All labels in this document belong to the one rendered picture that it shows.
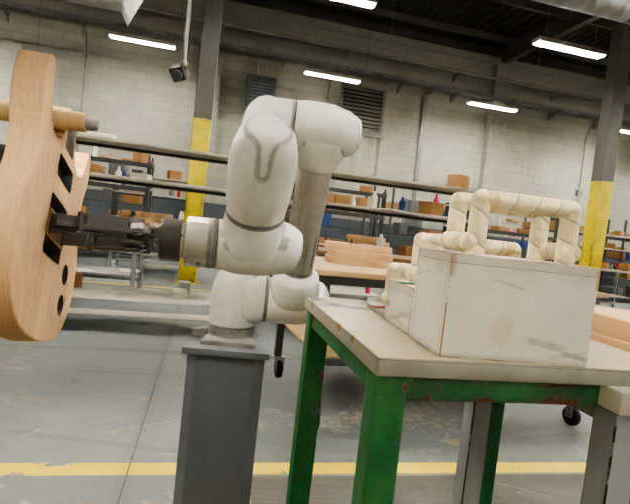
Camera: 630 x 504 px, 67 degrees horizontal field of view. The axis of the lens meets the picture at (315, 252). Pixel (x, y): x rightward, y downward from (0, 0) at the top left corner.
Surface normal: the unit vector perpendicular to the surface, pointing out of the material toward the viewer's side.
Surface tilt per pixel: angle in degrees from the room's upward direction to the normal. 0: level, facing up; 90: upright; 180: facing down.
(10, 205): 61
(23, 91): 85
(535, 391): 90
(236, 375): 90
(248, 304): 91
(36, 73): 71
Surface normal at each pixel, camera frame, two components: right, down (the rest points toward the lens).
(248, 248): 0.01, 0.56
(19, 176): 0.22, -0.69
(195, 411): 0.09, 0.06
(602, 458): -0.98, -0.10
